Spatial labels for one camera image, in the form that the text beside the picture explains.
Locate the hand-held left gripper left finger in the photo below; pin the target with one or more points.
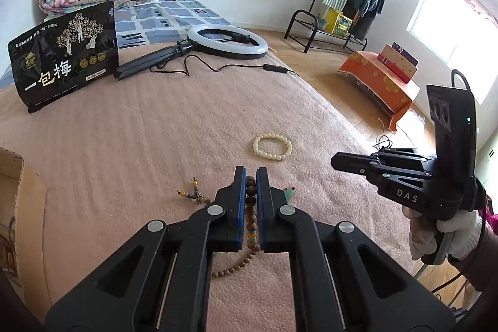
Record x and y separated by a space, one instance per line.
240 207

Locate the orange cloth covered table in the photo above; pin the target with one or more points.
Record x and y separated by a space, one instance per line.
373 79

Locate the cardboard box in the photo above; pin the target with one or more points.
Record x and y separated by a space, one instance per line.
27 192

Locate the yellow crate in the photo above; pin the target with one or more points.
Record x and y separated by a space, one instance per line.
338 22

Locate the person's right forearm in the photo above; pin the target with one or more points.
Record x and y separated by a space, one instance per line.
488 262

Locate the red long box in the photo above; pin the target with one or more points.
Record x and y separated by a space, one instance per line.
397 72

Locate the blue checked bed sheet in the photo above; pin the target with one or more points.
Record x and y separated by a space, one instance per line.
163 17

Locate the boxes on low table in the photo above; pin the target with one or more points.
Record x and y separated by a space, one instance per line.
393 56

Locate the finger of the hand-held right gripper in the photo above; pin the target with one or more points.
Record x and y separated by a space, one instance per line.
404 152
400 188

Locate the person's right hand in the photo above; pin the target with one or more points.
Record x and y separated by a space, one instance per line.
470 231

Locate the black snack bag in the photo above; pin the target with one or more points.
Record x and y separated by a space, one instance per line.
62 56

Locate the dark purple box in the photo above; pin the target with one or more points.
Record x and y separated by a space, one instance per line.
406 52

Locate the small green pot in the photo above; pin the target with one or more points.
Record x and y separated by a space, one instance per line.
321 24

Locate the black folded tripod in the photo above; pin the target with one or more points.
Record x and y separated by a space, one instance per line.
148 61

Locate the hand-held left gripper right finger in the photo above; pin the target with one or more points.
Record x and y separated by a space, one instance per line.
260 207

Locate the window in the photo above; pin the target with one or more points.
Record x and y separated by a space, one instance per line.
451 36

